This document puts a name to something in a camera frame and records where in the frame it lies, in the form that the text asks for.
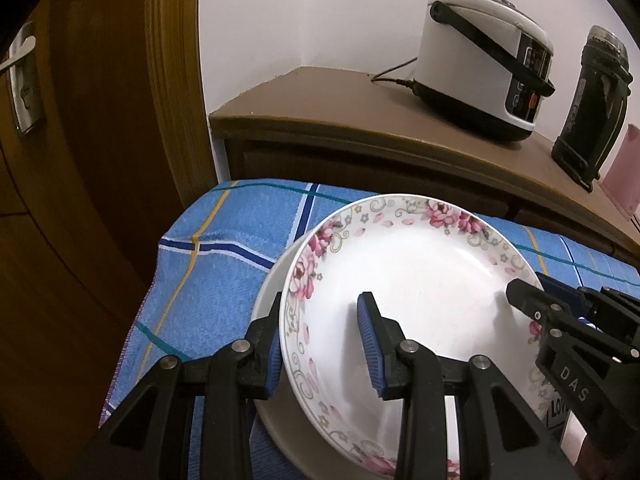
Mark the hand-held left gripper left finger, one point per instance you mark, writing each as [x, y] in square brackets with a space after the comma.
[272, 350]

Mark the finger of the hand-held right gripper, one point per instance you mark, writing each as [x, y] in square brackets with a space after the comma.
[575, 300]
[530, 300]

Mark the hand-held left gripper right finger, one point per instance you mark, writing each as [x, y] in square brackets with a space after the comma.
[367, 345]

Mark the floral white plate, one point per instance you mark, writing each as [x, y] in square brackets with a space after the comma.
[425, 270]

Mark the blue checked cloth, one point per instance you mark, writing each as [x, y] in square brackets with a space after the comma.
[210, 280]

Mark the pink electric kettle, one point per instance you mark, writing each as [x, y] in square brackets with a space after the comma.
[625, 175]

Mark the brown wooden cabinet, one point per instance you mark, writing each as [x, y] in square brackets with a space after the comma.
[350, 125]

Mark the plain wooden door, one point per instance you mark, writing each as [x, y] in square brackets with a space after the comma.
[90, 185]

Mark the white rice cooker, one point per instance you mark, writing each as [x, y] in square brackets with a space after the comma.
[465, 60]

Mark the wooden door frame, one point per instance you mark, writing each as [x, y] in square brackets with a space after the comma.
[175, 85]

